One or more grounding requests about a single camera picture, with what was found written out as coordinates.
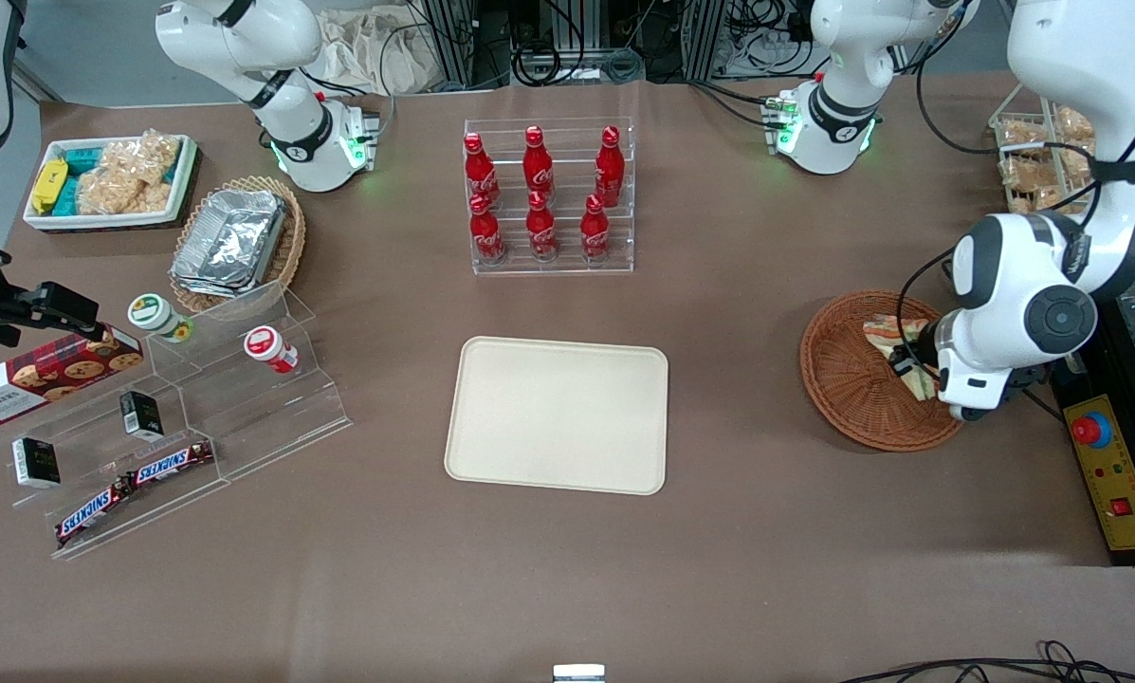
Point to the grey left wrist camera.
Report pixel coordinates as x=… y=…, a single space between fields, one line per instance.
x=971 y=414

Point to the snickers chocolate bar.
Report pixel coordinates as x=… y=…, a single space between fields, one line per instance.
x=171 y=463
x=93 y=512

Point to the clear rice cracker bag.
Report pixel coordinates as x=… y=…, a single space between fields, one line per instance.
x=117 y=194
x=145 y=156

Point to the small black box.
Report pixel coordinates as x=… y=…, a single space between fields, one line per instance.
x=36 y=463
x=140 y=415

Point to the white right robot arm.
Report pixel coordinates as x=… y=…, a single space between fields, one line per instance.
x=283 y=114

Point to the black yellow control box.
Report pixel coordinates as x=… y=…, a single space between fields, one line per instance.
x=1122 y=474

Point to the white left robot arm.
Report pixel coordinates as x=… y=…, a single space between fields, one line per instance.
x=1051 y=57

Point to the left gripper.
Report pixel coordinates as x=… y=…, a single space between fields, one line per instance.
x=913 y=359

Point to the aluminium frame post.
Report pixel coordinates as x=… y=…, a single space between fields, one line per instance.
x=467 y=38
x=709 y=38

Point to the aluminium foil container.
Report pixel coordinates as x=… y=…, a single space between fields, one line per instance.
x=216 y=287
x=230 y=237

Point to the red lid white cup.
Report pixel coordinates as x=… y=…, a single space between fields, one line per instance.
x=265 y=345

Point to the teal snack packet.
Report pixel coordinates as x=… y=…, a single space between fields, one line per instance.
x=68 y=194
x=82 y=156

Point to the oval tan wicker basket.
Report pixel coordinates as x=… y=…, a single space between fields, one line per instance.
x=292 y=242

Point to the yellow snack packet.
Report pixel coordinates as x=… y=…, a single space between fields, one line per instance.
x=48 y=185

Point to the red tartan cookie box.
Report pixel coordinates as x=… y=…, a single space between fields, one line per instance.
x=45 y=379

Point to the red emergency stop button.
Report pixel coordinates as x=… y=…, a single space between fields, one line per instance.
x=1089 y=432

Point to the clear acrylic bottle rack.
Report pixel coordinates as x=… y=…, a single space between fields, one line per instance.
x=567 y=194

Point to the red cola bottle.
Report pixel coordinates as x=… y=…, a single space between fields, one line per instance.
x=486 y=235
x=610 y=173
x=538 y=171
x=541 y=233
x=594 y=233
x=478 y=175

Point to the clear fried snack bag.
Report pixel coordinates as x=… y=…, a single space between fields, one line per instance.
x=1036 y=201
x=1024 y=135
x=1077 y=128
x=1030 y=174

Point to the beige rectangular tray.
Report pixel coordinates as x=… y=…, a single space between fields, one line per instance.
x=558 y=417

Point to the white rectangular bin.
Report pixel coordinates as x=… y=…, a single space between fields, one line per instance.
x=102 y=220

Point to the round brown wicker basket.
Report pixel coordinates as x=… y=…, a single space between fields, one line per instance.
x=842 y=379

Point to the triangle sandwich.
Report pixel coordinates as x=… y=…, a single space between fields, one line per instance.
x=885 y=332

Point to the green lid white cup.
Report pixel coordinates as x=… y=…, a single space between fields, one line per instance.
x=155 y=315

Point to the red rocker switch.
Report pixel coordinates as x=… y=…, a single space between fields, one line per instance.
x=1122 y=507

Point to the clear acrylic stepped stand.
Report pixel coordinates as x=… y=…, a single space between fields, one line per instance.
x=245 y=417

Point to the silver metal bracket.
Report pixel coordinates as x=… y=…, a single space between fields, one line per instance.
x=578 y=673

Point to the beige cloth bag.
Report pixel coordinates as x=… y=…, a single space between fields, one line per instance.
x=368 y=47

